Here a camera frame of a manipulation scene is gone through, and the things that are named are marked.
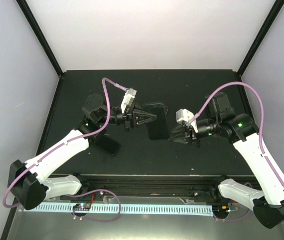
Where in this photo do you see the black table mat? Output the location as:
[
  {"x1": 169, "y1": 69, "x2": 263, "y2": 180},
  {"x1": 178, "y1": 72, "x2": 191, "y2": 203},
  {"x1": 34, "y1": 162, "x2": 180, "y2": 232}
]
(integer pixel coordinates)
[{"x1": 41, "y1": 69, "x2": 252, "y2": 177}]

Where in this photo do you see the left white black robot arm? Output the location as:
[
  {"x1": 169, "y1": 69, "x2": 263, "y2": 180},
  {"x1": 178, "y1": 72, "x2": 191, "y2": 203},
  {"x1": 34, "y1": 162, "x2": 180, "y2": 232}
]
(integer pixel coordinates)
[{"x1": 8, "y1": 94, "x2": 157, "y2": 210}]

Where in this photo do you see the black frame post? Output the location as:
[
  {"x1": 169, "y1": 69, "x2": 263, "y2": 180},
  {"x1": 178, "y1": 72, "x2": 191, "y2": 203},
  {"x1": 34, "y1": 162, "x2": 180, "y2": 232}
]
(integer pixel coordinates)
[
  {"x1": 237, "y1": 0, "x2": 284, "y2": 77},
  {"x1": 16, "y1": 0, "x2": 64, "y2": 77}
]

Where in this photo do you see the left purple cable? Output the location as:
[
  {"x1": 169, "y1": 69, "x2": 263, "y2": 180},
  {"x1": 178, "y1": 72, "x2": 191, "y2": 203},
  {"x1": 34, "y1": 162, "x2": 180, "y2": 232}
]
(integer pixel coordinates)
[{"x1": 2, "y1": 77, "x2": 132, "y2": 223}]

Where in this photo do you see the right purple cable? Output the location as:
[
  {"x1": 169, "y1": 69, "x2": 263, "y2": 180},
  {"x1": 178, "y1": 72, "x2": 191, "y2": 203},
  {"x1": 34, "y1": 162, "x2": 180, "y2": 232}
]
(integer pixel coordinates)
[{"x1": 186, "y1": 81, "x2": 284, "y2": 234}]

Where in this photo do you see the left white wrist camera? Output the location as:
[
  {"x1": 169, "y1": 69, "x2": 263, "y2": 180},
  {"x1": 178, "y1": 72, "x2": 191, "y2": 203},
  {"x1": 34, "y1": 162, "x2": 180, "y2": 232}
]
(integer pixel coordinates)
[{"x1": 121, "y1": 88, "x2": 137, "y2": 114}]

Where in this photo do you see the purple cable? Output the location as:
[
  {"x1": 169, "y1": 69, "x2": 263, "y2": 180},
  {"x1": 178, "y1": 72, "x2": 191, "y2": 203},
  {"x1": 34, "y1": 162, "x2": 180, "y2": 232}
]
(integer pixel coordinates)
[
  {"x1": 2, "y1": 77, "x2": 132, "y2": 223},
  {"x1": 186, "y1": 81, "x2": 284, "y2": 234}
]

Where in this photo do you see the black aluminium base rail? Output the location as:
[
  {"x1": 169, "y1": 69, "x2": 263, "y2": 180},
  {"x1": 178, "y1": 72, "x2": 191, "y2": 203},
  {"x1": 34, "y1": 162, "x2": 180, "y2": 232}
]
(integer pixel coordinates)
[{"x1": 69, "y1": 174, "x2": 257, "y2": 201}]

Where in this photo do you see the black smartphone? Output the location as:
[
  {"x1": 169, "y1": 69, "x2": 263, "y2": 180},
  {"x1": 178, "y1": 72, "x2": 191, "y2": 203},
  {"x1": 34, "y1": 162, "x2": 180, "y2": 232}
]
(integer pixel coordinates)
[
  {"x1": 142, "y1": 102, "x2": 169, "y2": 140},
  {"x1": 92, "y1": 136, "x2": 121, "y2": 156}
]

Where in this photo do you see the left black frame post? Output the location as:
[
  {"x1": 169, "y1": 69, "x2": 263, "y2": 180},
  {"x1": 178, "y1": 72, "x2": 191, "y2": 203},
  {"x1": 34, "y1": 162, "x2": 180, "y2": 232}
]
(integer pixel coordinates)
[{"x1": 16, "y1": 0, "x2": 64, "y2": 77}]

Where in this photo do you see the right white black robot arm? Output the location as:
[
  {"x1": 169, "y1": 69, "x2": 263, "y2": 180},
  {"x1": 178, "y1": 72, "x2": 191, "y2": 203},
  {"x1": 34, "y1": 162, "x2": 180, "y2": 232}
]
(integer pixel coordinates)
[{"x1": 170, "y1": 92, "x2": 284, "y2": 229}]

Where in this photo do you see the right black frame post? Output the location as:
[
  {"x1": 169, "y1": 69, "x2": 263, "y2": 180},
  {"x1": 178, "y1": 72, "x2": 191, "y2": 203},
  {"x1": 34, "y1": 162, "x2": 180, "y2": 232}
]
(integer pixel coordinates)
[{"x1": 237, "y1": 0, "x2": 284, "y2": 77}]

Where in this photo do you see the light blue slotted cable duct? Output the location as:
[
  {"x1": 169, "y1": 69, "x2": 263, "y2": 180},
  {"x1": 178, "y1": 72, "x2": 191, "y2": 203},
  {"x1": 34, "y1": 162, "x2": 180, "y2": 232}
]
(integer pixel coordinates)
[{"x1": 30, "y1": 202, "x2": 213, "y2": 217}]

